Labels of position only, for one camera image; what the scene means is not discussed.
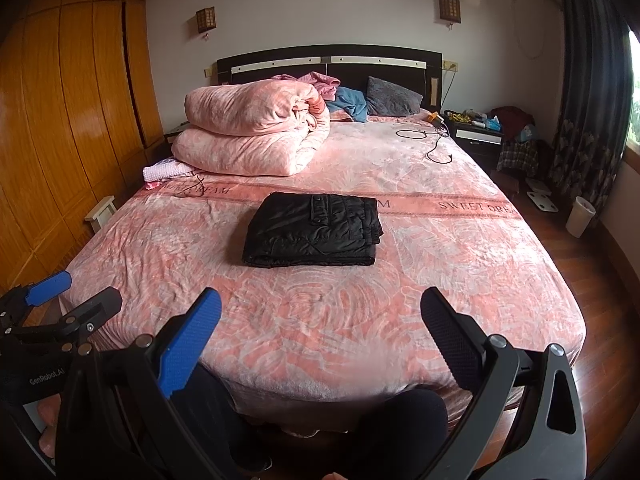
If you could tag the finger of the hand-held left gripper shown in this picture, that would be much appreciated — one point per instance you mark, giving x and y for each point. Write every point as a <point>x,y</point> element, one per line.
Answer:
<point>95,310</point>
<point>47,287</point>

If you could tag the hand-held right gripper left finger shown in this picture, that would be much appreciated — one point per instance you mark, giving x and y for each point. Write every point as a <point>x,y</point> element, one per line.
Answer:
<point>190,345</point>

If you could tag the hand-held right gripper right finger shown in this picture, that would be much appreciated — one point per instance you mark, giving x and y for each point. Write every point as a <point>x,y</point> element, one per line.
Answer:
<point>450,340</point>

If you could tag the black jacket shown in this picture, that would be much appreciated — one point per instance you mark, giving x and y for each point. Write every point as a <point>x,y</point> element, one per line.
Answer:
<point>310,235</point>

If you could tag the person's left hand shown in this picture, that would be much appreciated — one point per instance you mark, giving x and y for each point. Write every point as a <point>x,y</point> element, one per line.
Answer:
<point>50,410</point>

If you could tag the pink patterned bed blanket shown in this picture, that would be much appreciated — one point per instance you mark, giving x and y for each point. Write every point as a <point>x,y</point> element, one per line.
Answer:
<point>400,270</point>

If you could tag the small white stool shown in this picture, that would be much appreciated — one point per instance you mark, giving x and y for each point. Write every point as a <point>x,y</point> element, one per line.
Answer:
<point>100,210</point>

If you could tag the white pink checked towel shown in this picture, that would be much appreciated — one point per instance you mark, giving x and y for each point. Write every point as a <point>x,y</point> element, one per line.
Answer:
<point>160,172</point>

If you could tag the wooden wardrobe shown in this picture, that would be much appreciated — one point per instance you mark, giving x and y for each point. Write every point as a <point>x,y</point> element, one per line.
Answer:
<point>60,135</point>

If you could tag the white bathroom scale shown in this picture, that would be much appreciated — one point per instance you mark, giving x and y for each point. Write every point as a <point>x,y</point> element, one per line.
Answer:
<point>542,202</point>

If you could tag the white trash bin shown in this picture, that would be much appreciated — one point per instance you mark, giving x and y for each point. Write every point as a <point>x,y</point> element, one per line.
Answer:
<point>580,217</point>

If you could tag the small bedside nightstand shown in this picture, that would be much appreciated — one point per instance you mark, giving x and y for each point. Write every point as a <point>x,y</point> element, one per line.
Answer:
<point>172,136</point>

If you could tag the dark nightstand with white drawer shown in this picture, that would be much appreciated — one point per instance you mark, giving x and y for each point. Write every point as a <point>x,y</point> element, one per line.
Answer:
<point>475,145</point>

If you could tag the plaid cloth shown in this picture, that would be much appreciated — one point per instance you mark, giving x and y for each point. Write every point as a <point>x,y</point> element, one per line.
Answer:
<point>517,155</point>

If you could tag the folded pink quilt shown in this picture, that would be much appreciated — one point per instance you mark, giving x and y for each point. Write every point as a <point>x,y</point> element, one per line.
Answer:
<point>240,130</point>

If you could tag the yellow device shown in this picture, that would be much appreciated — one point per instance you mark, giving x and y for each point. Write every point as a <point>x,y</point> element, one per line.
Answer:
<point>435,117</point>

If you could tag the dark red clothes pile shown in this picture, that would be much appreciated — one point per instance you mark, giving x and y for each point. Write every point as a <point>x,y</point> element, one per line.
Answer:
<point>512,119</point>

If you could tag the grey pillow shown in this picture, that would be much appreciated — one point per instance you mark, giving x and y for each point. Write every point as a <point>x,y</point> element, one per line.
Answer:
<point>392,95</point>

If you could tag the blue cloth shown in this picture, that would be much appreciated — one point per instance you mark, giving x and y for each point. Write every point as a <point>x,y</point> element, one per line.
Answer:
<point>350,100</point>

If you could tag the pink clothes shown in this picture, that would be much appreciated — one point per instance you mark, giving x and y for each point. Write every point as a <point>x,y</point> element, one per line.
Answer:
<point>322,82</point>

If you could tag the dark bed headboard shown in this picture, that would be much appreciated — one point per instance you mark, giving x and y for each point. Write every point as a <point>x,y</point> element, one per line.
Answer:
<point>280,70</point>

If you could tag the window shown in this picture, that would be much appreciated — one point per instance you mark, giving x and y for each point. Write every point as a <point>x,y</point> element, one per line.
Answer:
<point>636,100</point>

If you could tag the dark patterned curtain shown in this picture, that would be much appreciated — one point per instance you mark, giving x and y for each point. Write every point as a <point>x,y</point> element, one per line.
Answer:
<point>590,60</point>

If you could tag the wooden wall lamp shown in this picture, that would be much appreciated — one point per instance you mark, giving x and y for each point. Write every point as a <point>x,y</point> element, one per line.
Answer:
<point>205,19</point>
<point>449,8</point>

